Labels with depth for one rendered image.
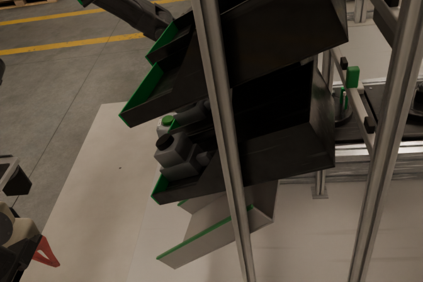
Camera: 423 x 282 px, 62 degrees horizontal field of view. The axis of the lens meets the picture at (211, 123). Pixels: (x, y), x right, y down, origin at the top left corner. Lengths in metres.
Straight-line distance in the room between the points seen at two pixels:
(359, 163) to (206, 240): 0.50
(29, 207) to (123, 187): 1.50
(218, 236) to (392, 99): 0.35
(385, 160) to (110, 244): 0.73
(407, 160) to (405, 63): 0.67
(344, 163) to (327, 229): 0.17
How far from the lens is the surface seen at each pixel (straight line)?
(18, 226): 1.25
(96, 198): 1.10
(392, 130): 0.41
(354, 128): 1.01
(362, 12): 1.81
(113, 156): 1.21
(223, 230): 0.57
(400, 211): 0.99
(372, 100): 1.12
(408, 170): 1.03
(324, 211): 0.95
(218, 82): 0.34
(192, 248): 0.65
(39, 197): 2.57
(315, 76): 0.47
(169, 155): 0.54
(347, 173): 0.99
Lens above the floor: 1.62
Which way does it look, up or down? 39 degrees down
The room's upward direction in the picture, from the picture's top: 11 degrees counter-clockwise
